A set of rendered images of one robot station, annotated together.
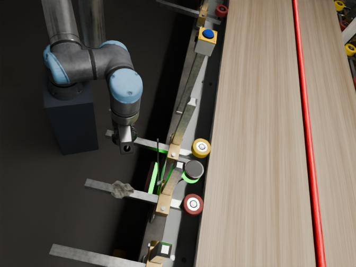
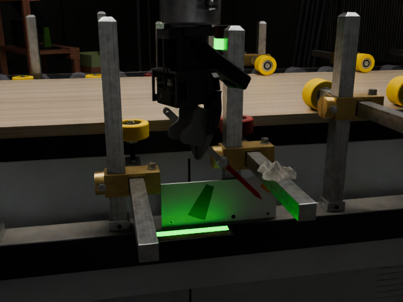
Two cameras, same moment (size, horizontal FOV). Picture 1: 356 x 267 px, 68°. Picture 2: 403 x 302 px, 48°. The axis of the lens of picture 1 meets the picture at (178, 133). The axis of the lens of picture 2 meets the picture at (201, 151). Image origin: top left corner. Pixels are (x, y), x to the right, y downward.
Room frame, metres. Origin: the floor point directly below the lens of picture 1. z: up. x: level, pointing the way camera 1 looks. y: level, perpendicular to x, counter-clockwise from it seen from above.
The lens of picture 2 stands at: (0.48, 0.89, 1.14)
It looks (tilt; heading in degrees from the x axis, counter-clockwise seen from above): 17 degrees down; 267
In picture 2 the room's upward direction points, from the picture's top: straight up
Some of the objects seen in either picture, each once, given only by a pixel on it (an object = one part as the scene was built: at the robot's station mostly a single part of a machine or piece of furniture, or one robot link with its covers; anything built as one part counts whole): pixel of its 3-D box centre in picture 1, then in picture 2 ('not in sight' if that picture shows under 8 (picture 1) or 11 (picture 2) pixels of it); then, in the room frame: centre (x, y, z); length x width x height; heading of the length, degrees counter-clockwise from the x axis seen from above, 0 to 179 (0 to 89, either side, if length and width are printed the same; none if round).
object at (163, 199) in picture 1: (165, 197); (241, 154); (0.34, -0.05, 0.84); 0.14 x 0.06 x 0.05; 8
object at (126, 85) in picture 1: (125, 93); not in sight; (0.46, 0.19, 1.23); 0.10 x 0.09 x 0.12; 38
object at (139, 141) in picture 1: (153, 146); (138, 198); (0.56, 0.08, 0.80); 0.44 x 0.03 x 0.04; 98
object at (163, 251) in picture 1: (153, 258); (339, 123); (0.12, -0.08, 0.91); 0.04 x 0.04 x 0.48; 8
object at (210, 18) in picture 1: (188, 12); not in sight; (1.55, 0.23, 0.82); 0.44 x 0.03 x 0.04; 98
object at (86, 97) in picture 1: (73, 116); not in sight; (0.81, 0.68, 0.30); 0.25 x 0.25 x 0.60; 35
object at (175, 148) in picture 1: (174, 147); (127, 181); (0.59, -0.01, 0.80); 0.14 x 0.06 x 0.05; 8
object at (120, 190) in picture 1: (122, 189); (276, 167); (0.30, 0.12, 0.87); 0.09 x 0.07 x 0.02; 98
